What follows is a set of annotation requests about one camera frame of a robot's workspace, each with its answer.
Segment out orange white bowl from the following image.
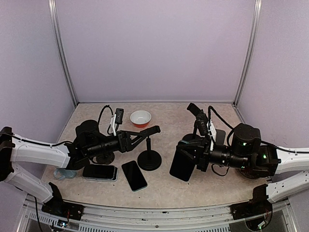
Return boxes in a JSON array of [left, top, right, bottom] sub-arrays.
[[130, 110, 152, 128]]

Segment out right aluminium frame post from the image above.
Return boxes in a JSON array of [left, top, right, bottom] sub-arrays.
[[233, 0, 262, 108]]

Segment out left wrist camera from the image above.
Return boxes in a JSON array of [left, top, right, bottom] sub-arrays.
[[107, 108, 124, 136]]

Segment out left aluminium frame post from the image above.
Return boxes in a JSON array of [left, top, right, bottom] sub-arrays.
[[48, 0, 79, 108]]

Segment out aluminium frame post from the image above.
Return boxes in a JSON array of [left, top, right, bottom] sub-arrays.
[[233, 0, 262, 108], [48, 0, 79, 108]]

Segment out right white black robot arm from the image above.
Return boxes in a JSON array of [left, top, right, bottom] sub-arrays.
[[169, 123, 309, 215]]

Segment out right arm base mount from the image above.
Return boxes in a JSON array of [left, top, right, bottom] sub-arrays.
[[230, 184, 273, 220]]

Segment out flat black phone stand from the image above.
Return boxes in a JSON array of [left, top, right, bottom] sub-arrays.
[[215, 129, 226, 145], [95, 152, 115, 165]]

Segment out light blue mug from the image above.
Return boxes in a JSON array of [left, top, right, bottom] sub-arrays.
[[53, 168, 77, 180]]

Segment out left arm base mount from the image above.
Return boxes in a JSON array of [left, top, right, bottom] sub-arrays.
[[42, 182, 84, 221]]

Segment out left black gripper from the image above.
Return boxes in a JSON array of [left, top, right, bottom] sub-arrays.
[[86, 130, 146, 158]]

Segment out black teal phone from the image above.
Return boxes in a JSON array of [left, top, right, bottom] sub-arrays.
[[169, 146, 195, 182]]

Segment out dark red saucer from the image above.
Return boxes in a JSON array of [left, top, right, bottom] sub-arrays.
[[238, 169, 265, 179]]

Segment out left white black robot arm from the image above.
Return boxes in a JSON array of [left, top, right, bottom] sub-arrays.
[[0, 120, 160, 215]]

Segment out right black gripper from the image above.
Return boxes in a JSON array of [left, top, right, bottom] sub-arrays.
[[177, 136, 250, 172]]

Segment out left stacked black phone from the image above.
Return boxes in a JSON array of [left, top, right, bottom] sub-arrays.
[[82, 164, 118, 182]]

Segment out middle black phone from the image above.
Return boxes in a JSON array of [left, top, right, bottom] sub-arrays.
[[122, 160, 147, 192]]

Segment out black pole phone stand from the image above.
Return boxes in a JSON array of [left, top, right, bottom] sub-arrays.
[[183, 103, 204, 141], [137, 136, 162, 171]]

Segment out left flat black phone stand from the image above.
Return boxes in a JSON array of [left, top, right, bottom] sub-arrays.
[[95, 152, 115, 165]]

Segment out right flat black phone stand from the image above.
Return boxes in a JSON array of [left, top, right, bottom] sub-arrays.
[[215, 129, 226, 145]]

